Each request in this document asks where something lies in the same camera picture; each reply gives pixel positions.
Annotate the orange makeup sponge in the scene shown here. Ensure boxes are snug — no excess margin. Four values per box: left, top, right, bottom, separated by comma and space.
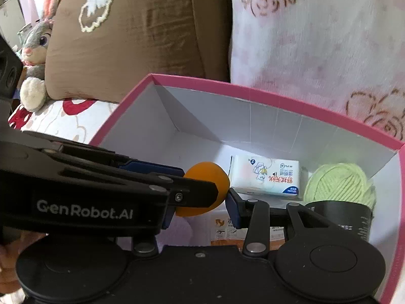
175, 161, 230, 217

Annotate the orange and white plastic box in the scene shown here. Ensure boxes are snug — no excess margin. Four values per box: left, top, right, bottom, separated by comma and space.
177, 207, 290, 248

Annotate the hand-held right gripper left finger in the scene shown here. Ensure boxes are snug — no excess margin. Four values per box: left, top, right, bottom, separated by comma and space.
131, 210, 175, 257

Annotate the green yarn ball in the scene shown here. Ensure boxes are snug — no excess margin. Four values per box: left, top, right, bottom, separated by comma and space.
303, 163, 377, 244

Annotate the grey rabbit plush toy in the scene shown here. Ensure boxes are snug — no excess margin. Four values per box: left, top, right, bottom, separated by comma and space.
19, 0, 68, 112

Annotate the person's left hand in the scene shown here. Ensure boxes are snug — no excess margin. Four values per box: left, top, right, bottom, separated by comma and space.
0, 232, 48, 295

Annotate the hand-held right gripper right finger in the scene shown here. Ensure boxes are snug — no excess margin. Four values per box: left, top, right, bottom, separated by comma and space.
226, 187, 344, 254

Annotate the pink and white floral pillow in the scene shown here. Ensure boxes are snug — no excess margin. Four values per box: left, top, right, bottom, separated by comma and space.
228, 0, 405, 143

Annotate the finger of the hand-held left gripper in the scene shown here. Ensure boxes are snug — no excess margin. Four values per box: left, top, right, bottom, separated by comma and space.
60, 161, 219, 213
22, 130, 186, 178

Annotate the red bear printed blanket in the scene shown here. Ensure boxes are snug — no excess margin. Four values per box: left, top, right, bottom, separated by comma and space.
8, 98, 121, 153

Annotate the pink cardboard box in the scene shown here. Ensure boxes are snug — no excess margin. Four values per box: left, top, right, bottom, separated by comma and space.
89, 73, 405, 304

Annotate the white tissue pack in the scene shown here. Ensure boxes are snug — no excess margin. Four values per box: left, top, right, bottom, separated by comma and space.
229, 154, 306, 201

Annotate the brown pillow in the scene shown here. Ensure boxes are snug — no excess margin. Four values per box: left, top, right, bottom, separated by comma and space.
44, 0, 233, 103

